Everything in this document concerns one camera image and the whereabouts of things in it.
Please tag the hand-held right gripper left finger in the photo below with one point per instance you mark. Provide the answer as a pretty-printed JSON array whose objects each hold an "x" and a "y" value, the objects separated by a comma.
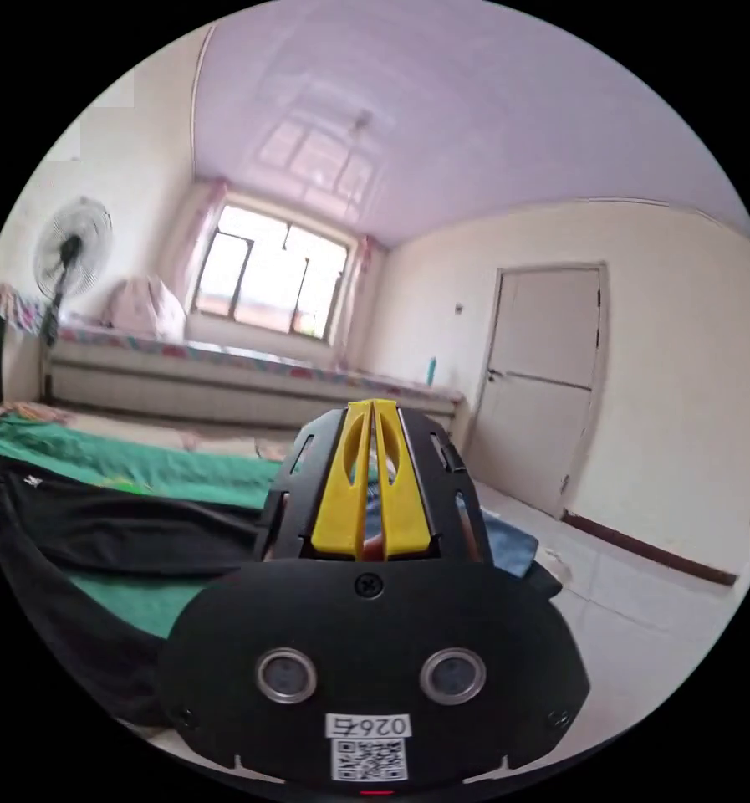
[{"x": 337, "y": 502}]

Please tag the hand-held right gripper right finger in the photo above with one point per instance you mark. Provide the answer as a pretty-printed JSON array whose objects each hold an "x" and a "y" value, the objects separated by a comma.
[{"x": 406, "y": 508}]

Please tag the black pants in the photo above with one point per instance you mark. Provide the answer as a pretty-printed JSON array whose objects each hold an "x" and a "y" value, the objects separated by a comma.
[{"x": 130, "y": 527}]

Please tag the blue garment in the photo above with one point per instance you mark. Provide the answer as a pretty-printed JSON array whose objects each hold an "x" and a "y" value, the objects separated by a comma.
[{"x": 506, "y": 539}]

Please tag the green bottle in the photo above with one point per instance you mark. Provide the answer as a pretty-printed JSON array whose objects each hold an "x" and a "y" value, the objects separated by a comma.
[{"x": 432, "y": 370}]

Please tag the sleeping platform with floral sheet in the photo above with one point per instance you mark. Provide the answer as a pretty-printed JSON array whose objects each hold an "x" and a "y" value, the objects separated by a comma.
[{"x": 224, "y": 383}]

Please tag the bed with green sheet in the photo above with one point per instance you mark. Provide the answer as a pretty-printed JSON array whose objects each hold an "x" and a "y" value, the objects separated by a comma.
[{"x": 161, "y": 470}]

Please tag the cream door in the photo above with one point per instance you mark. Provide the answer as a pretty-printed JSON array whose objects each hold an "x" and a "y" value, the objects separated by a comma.
[{"x": 544, "y": 389}]

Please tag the pink curtain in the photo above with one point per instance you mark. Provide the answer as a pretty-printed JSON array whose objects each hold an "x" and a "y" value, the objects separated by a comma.
[
  {"x": 206, "y": 238},
  {"x": 356, "y": 295}
]

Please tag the window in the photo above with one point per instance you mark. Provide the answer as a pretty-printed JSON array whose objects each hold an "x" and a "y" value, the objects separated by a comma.
[{"x": 268, "y": 276}]

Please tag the pale bedding bundle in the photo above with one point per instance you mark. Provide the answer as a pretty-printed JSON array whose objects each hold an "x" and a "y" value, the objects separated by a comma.
[{"x": 149, "y": 310}]

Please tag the standing fan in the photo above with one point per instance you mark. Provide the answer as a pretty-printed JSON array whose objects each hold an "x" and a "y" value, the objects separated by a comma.
[{"x": 70, "y": 251}]

